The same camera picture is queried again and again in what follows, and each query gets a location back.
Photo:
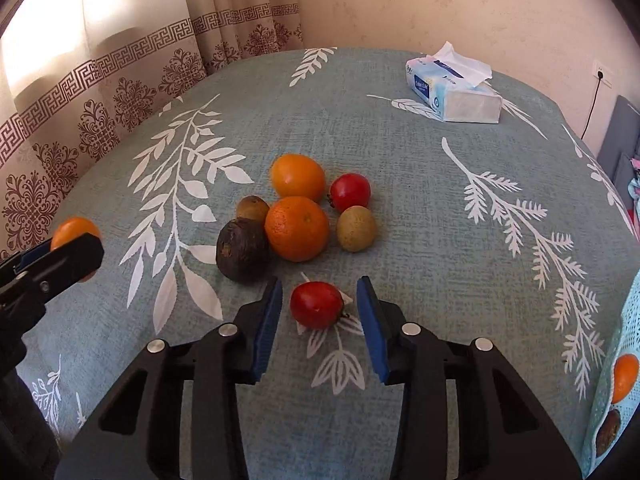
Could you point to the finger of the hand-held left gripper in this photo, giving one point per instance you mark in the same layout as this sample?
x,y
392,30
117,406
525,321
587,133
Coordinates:
x,y
70,265
30,257

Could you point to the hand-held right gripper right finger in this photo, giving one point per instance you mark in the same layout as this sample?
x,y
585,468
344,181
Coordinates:
x,y
372,330

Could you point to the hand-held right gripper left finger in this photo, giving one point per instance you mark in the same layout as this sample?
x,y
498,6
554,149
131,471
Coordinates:
x,y
267,330

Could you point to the red tomato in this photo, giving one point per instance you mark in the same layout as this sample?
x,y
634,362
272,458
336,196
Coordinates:
x,y
350,192
316,305

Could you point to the dark avocado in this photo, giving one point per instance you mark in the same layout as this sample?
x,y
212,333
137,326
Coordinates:
x,y
244,252

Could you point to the greenish kiwi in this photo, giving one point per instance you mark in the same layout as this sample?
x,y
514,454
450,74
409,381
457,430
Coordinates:
x,y
356,228

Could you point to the brown kiwi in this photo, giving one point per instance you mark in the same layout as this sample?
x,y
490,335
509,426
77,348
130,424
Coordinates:
x,y
251,208

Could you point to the light yellow-orange orange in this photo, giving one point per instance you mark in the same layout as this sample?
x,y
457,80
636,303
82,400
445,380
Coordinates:
x,y
297,177

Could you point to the light blue plastic fruit basket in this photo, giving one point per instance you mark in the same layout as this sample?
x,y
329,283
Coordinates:
x,y
612,320

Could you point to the teal leaf print tablecloth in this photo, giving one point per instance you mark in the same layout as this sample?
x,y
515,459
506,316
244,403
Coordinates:
x,y
425,185

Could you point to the beige patterned curtain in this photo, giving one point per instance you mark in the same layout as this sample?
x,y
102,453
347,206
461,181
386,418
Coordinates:
x,y
125,60

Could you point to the white blue tissue pack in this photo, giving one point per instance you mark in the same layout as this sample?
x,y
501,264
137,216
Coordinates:
x,y
465,102

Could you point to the dark brown passion fruit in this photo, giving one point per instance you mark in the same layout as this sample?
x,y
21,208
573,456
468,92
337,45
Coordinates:
x,y
607,432

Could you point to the white wall socket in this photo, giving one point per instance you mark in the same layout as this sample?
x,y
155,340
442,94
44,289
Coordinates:
x,y
603,72

